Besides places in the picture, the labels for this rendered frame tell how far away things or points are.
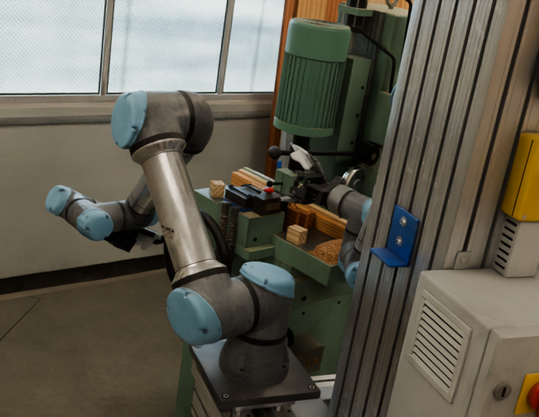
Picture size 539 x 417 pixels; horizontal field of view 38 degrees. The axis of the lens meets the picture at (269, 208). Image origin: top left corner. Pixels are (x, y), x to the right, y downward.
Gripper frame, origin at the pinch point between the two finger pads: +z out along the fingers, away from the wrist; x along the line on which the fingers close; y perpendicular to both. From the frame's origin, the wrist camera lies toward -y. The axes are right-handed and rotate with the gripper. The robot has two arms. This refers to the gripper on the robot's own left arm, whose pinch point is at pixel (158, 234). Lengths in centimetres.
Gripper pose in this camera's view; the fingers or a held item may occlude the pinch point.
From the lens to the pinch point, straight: 219.1
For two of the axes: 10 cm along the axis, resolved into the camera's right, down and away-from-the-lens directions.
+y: -4.9, 8.7, 0.1
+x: 6.3, 3.6, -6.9
